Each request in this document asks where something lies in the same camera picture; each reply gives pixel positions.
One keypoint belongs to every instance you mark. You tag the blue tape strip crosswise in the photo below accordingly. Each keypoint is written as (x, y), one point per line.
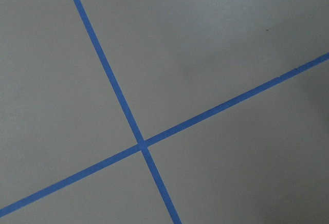
(159, 137)

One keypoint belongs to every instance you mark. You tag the blue tape strip lengthwise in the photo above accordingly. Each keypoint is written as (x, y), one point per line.
(141, 143)

